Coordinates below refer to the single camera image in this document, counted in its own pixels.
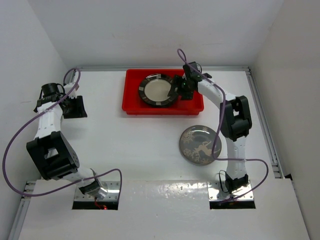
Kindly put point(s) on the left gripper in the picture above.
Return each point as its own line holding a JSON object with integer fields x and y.
{"x": 79, "y": 111}

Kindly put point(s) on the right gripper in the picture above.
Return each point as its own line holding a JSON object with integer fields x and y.
{"x": 188, "y": 95}

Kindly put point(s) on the striped rim plate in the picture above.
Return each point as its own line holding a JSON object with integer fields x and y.
{"x": 154, "y": 88}

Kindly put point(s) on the grey reindeer plate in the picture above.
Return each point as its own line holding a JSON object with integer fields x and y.
{"x": 196, "y": 143}

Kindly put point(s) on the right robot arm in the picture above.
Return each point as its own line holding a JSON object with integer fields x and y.
{"x": 235, "y": 119}

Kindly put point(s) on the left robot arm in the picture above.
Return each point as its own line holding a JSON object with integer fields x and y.
{"x": 50, "y": 151}

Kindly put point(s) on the red plastic bin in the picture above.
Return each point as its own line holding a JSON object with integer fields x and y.
{"x": 132, "y": 103}

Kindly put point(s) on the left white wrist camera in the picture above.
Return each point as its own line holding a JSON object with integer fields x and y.
{"x": 71, "y": 90}

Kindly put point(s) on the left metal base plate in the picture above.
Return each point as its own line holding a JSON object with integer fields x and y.
{"x": 109, "y": 191}

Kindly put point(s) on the metal base plate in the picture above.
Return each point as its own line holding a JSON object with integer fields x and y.
{"x": 216, "y": 193}
{"x": 109, "y": 191}

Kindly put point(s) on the aluminium table frame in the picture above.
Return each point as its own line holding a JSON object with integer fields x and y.
{"x": 163, "y": 196}

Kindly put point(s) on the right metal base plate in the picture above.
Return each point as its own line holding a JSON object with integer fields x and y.
{"x": 216, "y": 193}

